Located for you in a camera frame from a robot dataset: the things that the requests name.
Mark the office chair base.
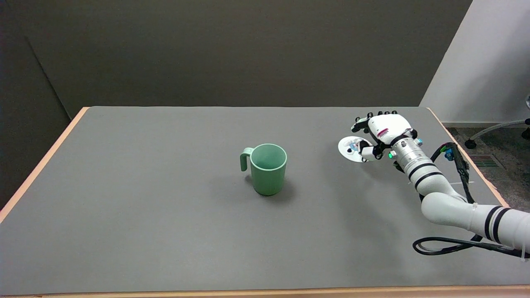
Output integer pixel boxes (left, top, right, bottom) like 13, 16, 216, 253
465, 95, 530, 149

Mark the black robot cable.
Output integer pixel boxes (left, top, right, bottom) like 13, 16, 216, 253
412, 142, 530, 259

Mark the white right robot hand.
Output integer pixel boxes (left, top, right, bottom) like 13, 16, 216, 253
351, 111, 417, 161

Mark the green handled mug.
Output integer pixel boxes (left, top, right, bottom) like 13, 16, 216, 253
240, 143, 288, 197

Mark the white printed cup lid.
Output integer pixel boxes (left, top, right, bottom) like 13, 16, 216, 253
338, 136, 371, 163

